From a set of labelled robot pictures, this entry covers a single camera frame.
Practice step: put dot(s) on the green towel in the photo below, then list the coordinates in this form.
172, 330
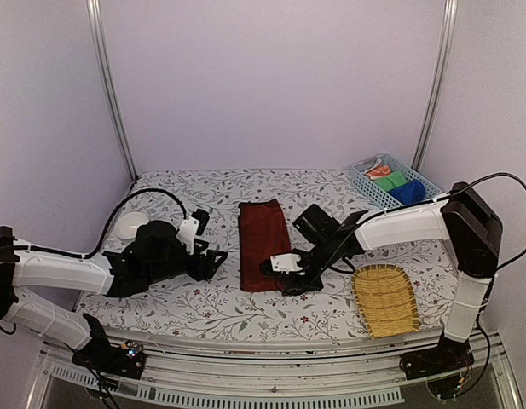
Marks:
388, 183

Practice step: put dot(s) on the white bowl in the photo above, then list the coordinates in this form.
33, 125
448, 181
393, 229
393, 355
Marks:
126, 226

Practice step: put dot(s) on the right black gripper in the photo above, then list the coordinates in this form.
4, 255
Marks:
299, 285

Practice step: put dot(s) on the aluminium front rail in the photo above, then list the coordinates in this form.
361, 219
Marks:
187, 372

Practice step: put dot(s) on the brown towel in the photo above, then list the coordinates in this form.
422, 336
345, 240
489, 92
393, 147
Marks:
263, 233

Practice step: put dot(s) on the yellow bamboo tray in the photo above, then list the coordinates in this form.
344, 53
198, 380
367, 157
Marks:
385, 299

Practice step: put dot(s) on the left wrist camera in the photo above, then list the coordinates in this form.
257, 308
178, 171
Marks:
191, 227

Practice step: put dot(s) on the floral tablecloth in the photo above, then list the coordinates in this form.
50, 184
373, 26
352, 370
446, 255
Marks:
218, 309

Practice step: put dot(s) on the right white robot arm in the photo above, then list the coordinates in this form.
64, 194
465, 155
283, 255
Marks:
460, 217

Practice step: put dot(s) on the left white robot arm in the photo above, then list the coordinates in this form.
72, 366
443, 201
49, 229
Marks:
157, 253

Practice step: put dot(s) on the left aluminium frame post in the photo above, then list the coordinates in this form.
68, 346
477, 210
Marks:
102, 57

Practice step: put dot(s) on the orange white cloth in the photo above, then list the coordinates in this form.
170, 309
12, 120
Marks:
377, 172

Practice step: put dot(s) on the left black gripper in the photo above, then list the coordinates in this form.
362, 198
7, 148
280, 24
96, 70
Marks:
205, 263

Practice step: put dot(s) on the light blue plastic basket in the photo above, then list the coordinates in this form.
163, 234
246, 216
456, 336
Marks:
379, 197

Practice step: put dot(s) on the blue towel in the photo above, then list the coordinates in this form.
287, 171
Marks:
410, 193

